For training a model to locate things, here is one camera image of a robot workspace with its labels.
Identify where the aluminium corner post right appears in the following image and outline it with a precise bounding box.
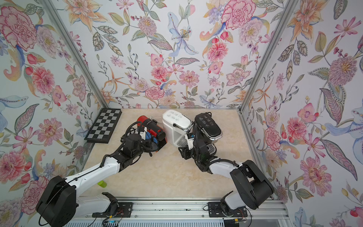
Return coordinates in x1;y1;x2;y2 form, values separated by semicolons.
238;0;298;114

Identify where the white coffee machine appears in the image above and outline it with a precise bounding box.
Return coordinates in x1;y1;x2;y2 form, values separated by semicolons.
162;110;193;148

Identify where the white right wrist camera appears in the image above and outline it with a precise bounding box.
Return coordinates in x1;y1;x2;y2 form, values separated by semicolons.
185;133;195;150

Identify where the blue microfibre cloth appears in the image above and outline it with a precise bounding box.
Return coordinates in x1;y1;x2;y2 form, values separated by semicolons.
145;131;158;145

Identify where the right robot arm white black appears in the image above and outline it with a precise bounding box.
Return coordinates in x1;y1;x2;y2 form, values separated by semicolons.
178;133;275;217

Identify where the aluminium corner post left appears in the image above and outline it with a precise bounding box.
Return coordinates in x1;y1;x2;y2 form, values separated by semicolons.
39;0;109;108

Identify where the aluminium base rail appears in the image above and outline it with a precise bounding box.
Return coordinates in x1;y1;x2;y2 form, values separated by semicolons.
45;197;290;227

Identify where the red Nespresso coffee machine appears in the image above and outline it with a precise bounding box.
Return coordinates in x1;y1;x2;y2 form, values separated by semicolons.
138;115;167;152

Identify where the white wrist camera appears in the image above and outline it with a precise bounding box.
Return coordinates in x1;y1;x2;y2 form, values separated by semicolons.
185;133;195;150
137;126;146;138

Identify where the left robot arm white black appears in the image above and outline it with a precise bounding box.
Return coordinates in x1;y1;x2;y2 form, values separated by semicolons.
36;133;158;227

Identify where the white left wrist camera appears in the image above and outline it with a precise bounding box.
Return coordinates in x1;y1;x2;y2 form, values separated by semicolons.
137;126;146;138

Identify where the green small object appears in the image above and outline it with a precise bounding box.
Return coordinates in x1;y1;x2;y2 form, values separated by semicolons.
97;180;107;188

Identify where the black coffee machine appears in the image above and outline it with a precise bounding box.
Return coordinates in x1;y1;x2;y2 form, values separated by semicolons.
193;112;223;156

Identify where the black folding chessboard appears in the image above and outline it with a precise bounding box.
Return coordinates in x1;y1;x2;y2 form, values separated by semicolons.
85;108;122;144

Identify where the aluminium corner post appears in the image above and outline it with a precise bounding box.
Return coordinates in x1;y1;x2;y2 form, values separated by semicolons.
238;0;298;114
39;0;109;108

